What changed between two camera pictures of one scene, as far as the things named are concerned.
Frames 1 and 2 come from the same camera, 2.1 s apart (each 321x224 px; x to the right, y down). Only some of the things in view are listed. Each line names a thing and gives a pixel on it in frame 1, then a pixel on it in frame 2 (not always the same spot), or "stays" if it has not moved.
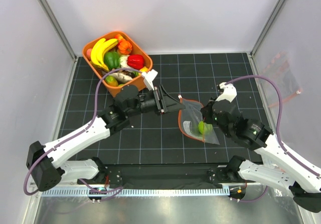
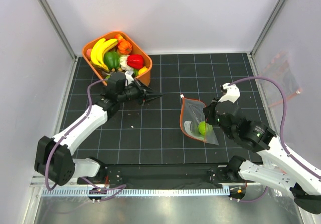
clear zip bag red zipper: x=192 y=123 stays
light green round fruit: x=204 y=128 stays
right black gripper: x=206 y=111 stays
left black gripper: x=164 y=102 to x=143 y=96
